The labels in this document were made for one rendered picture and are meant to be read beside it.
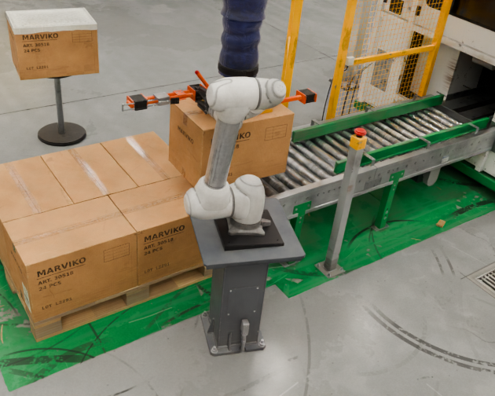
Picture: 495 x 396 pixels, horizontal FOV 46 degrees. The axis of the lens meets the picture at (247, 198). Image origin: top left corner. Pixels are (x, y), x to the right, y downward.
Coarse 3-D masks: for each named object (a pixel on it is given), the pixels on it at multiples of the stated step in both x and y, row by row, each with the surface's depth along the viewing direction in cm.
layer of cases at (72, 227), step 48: (96, 144) 393; (144, 144) 399; (0, 192) 338; (48, 192) 343; (96, 192) 347; (144, 192) 352; (0, 240) 338; (48, 240) 307; (96, 240) 311; (144, 240) 327; (192, 240) 349; (48, 288) 306; (96, 288) 325
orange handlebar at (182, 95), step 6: (174, 90) 315; (180, 90) 315; (186, 90) 317; (150, 96) 307; (174, 96) 310; (180, 96) 312; (186, 96) 314; (192, 96) 316; (294, 96) 325; (300, 96) 326; (126, 102) 299; (150, 102) 303; (156, 102) 305; (282, 102) 321
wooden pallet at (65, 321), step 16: (0, 256) 353; (192, 272) 375; (208, 272) 372; (16, 288) 332; (144, 288) 346; (160, 288) 360; (176, 288) 363; (96, 304) 344; (112, 304) 346; (128, 304) 346; (32, 320) 314; (48, 320) 316; (64, 320) 332; (80, 320) 333; (48, 336) 323
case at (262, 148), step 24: (192, 120) 319; (264, 120) 330; (288, 120) 340; (192, 144) 325; (240, 144) 330; (264, 144) 340; (288, 144) 351; (192, 168) 332; (240, 168) 340; (264, 168) 350
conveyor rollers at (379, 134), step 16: (416, 112) 483; (432, 112) 491; (352, 128) 447; (368, 128) 456; (384, 128) 455; (400, 128) 455; (416, 128) 463; (432, 128) 462; (304, 144) 424; (320, 144) 424; (336, 144) 424; (368, 144) 434; (384, 144) 434; (288, 160) 400; (304, 160) 401; (320, 160) 402; (336, 160) 404; (304, 176) 389; (320, 176) 390; (272, 192) 363
